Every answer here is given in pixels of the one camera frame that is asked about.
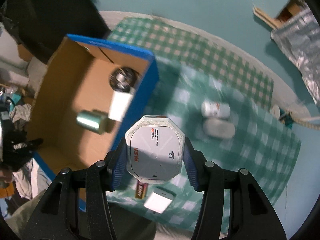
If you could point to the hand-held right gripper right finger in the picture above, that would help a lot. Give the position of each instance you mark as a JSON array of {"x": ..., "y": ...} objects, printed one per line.
[{"x": 191, "y": 166}]

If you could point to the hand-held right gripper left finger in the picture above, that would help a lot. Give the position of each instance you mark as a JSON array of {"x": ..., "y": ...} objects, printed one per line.
[{"x": 118, "y": 166}]

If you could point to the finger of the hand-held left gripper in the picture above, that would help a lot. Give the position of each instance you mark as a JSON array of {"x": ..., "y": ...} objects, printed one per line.
[{"x": 17, "y": 146}]

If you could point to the red and gold battery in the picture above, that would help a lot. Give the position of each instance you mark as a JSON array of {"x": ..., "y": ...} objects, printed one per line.
[{"x": 141, "y": 190}]

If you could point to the white octagonal box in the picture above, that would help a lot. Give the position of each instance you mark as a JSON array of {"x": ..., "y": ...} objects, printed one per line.
[{"x": 155, "y": 152}]

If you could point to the white oval case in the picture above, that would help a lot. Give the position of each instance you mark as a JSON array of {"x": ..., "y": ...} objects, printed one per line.
[{"x": 218, "y": 128}]

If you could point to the small white square charger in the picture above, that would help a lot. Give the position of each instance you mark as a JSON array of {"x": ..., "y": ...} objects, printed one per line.
[{"x": 158, "y": 201}]

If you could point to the green round tin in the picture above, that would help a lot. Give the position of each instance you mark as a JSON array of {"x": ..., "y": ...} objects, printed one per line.
[{"x": 91, "y": 121}]

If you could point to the large white charger adapter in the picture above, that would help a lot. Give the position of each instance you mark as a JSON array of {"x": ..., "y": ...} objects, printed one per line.
[{"x": 120, "y": 105}]

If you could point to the white pill bottle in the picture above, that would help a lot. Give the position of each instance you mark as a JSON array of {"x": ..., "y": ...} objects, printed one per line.
[{"x": 215, "y": 109}]

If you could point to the blue cardboard box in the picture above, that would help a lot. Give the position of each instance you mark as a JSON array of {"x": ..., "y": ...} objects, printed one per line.
[{"x": 65, "y": 92}]

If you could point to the black round container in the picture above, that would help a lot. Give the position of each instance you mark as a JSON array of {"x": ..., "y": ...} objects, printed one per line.
[{"x": 122, "y": 78}]

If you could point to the striped cloth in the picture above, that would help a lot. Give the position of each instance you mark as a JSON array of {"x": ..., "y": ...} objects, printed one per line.
[{"x": 20, "y": 112}]

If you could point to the green checkered tablecloth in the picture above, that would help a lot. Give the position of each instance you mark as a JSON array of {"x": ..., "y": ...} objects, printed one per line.
[{"x": 250, "y": 155}]

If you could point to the white round lid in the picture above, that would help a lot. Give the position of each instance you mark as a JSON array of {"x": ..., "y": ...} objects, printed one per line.
[{"x": 275, "y": 111}]

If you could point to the silver foil curtain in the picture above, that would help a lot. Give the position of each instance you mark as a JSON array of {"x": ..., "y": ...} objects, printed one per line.
[{"x": 300, "y": 45}]

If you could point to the wooden plank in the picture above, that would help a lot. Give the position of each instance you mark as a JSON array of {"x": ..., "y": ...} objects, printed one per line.
[{"x": 263, "y": 16}]

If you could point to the dark wall niche shelf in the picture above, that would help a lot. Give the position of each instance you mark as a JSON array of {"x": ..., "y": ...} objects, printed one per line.
[{"x": 291, "y": 8}]

